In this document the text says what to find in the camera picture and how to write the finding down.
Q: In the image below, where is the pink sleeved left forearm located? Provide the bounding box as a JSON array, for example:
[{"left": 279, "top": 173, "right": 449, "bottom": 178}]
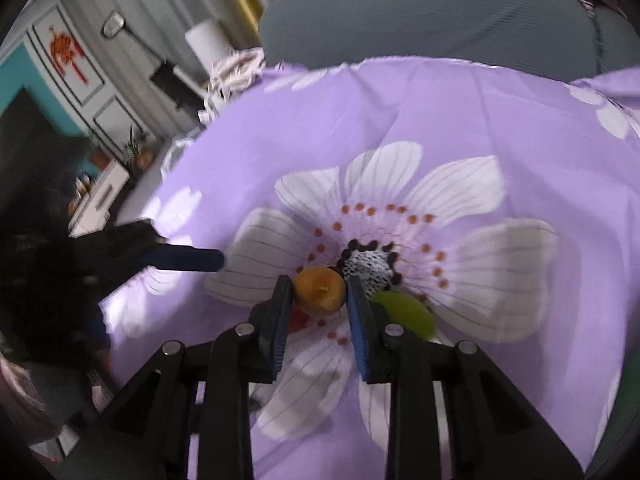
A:
[{"left": 0, "top": 349, "right": 116, "bottom": 461}]

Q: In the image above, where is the red cherry tomato far left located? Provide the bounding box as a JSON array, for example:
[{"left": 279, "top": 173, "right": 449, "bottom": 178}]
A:
[{"left": 288, "top": 306, "right": 310, "bottom": 334}]

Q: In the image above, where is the green tomato by flower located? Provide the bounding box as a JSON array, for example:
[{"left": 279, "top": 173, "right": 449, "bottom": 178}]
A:
[{"left": 371, "top": 290, "right": 436, "bottom": 341}]

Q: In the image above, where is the white cabinet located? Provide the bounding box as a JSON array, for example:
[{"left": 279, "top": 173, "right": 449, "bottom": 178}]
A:
[{"left": 68, "top": 160, "right": 129, "bottom": 237}]

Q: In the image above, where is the small potted plant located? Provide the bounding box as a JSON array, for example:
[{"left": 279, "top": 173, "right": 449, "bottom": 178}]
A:
[{"left": 124, "top": 126, "right": 155, "bottom": 171}]

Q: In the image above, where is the black phone tripod stand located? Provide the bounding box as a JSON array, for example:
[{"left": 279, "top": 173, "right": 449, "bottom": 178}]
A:
[{"left": 100, "top": 10, "right": 205, "bottom": 119}]

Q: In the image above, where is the purple floral tablecloth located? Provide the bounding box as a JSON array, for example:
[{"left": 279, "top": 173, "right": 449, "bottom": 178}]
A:
[{"left": 104, "top": 58, "right": 639, "bottom": 466}]

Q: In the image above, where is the white knitted cloth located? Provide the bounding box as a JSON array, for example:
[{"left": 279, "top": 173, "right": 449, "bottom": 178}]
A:
[{"left": 198, "top": 48, "right": 265, "bottom": 126}]

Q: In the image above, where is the white paper roll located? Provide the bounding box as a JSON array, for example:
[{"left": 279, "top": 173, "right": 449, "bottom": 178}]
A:
[{"left": 184, "top": 18, "right": 232, "bottom": 74}]

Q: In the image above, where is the red chinese knot decoration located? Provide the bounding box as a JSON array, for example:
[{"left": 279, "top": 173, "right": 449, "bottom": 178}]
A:
[{"left": 49, "top": 26, "right": 89, "bottom": 84}]

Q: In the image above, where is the green plastic bowl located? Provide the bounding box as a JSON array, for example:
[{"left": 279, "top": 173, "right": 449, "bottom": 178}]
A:
[{"left": 586, "top": 349, "right": 639, "bottom": 479}]

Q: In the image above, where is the grey sofa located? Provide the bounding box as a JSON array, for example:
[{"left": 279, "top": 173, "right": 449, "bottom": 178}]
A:
[{"left": 259, "top": 0, "right": 639, "bottom": 82}]

